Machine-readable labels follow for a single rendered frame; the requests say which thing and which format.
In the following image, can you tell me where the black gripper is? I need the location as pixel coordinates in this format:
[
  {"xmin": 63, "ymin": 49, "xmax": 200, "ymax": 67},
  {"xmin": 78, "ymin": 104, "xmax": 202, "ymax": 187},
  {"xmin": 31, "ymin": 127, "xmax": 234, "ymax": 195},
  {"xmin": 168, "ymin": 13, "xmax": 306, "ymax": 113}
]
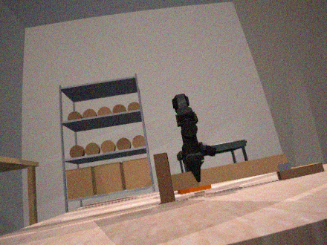
[{"xmin": 183, "ymin": 140, "xmax": 204, "ymax": 182}]

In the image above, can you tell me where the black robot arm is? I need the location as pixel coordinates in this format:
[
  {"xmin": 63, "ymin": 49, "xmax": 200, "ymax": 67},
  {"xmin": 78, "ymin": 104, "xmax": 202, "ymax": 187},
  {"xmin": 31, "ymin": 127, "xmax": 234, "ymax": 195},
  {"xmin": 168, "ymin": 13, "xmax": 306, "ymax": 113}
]
[{"xmin": 172, "ymin": 94, "xmax": 216, "ymax": 172}]

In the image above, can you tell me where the long wooden rail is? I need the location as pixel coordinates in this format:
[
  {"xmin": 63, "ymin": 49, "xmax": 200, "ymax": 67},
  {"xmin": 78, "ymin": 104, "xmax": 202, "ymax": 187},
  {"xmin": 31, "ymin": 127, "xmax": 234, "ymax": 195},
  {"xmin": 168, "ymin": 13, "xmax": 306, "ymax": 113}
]
[{"xmin": 171, "ymin": 153, "xmax": 288, "ymax": 191}]

